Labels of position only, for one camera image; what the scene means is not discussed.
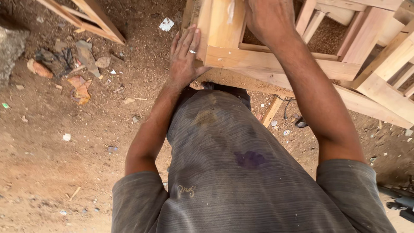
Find person's right hand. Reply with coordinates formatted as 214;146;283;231
245;0;296;49

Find person's left hand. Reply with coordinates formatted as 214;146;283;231
169;24;212;87

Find unfinished wooden furniture frame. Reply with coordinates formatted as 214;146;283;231
181;0;414;125

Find dark trousers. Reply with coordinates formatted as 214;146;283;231
201;82;251;110

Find wooden offcut strip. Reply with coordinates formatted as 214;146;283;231
261;96;285;128

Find heap of scrap debris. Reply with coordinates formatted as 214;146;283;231
27;38;125;105

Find grey striped t-shirt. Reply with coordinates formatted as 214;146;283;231
111;89;398;233

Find wooden workbench plank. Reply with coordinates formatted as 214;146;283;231
189;69;414;130

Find grey rock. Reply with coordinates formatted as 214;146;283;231
0;26;30;89

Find black power tool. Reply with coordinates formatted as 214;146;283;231
377;184;414;224

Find wooden frame of slats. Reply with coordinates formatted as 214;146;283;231
36;0;127;45

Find black cable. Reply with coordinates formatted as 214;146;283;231
275;96;296;120

